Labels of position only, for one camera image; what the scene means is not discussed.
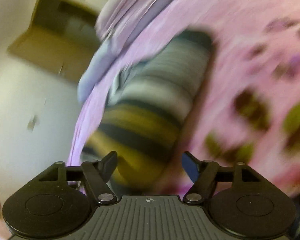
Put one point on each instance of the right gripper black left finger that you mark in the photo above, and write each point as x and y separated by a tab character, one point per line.
96	175

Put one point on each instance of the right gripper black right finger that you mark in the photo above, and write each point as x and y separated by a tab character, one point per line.
202	174

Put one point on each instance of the striped teal yellow sweater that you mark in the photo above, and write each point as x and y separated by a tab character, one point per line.
146	109

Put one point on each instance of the wooden bedroom door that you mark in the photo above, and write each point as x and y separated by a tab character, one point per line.
60	39

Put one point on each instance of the pink rose bedspread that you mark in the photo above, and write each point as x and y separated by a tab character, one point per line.
248	106

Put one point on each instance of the grey striped pillow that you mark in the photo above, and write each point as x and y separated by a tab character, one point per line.
99	65

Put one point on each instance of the folded lilac quilt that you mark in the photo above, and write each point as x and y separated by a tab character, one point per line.
121	21

